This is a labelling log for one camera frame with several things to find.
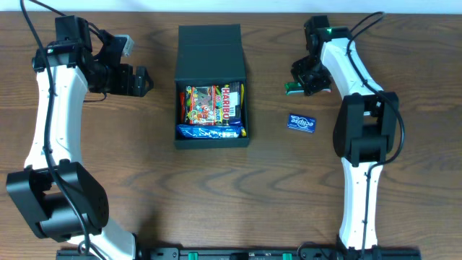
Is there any green mint candy roll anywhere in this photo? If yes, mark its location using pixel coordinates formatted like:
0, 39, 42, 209
284, 82, 331, 96

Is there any blue Eclipse mint box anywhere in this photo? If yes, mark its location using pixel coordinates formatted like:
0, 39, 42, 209
287, 113, 316, 134

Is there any blue Oreo snack pack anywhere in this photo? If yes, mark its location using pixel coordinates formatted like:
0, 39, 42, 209
176, 124, 247, 139

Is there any black Haribo candy bag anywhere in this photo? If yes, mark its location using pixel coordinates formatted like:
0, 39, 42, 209
184, 83, 242, 126

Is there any dark green gift box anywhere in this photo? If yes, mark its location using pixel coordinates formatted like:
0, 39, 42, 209
174, 25, 250, 150

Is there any yellow candy bag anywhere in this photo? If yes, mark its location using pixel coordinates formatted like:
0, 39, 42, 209
240, 82, 247, 137

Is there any red Hacks candy bag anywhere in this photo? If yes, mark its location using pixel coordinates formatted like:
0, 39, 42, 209
179, 92, 186, 124

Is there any dark blue candy bar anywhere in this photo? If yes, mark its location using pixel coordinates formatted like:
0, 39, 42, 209
229, 82, 242, 125

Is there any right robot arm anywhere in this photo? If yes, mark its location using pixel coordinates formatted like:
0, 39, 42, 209
285, 15, 405, 251

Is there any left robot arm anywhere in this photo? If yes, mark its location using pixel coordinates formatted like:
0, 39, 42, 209
6, 33, 153, 259

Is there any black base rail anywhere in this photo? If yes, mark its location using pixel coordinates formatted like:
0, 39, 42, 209
56, 246, 422, 260

